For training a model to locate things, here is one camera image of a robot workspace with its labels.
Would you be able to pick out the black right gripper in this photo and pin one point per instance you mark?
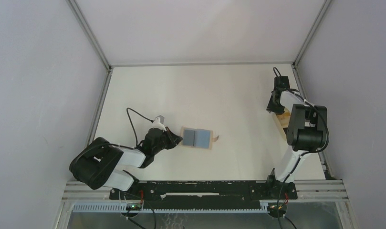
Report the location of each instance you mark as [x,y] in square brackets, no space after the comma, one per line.
[271,107]

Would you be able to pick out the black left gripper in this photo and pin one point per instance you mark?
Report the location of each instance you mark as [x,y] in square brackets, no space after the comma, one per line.
[173,139]

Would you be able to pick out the gold VIP card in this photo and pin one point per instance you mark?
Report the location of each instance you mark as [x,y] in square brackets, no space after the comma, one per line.
[285,116]

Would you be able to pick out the tan wooden tray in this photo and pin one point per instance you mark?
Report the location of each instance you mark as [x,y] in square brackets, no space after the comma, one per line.
[281,126]

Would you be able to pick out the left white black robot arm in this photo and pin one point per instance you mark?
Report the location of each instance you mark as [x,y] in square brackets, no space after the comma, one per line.
[96,165]

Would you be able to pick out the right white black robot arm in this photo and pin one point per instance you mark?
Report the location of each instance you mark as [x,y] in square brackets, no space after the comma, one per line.
[307,132]

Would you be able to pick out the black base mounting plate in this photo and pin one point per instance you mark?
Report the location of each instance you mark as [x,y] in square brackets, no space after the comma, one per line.
[207,194]

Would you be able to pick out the left green controller board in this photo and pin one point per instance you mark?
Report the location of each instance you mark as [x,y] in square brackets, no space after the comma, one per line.
[133,207]

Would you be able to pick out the green controller board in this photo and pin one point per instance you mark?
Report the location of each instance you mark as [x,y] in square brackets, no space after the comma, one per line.
[277,207]
[133,207]

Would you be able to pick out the right green controller board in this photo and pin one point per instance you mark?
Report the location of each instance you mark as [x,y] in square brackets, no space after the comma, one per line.
[277,207]

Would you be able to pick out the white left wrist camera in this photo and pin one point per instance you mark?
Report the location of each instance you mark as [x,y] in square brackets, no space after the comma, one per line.
[158,123]

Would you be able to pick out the back aluminium frame rail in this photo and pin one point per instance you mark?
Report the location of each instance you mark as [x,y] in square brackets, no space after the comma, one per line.
[197,64]

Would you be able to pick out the aluminium frame rail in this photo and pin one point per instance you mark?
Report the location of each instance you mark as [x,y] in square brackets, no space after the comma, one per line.
[197,64]
[307,191]

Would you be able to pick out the aluminium frame front rail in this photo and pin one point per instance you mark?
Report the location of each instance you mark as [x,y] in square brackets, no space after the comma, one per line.
[307,191]

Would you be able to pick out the white cable duct strip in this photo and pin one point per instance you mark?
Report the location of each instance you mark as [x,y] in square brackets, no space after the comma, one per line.
[100,207]

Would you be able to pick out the right aluminium frame post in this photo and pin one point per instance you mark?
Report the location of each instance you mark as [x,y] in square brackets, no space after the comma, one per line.
[314,27]

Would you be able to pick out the aluminium frame post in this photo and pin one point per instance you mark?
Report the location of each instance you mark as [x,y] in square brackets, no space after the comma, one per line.
[314,27]
[85,26]

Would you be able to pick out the left aluminium frame post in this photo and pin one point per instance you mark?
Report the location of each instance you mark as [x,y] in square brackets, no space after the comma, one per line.
[85,26]

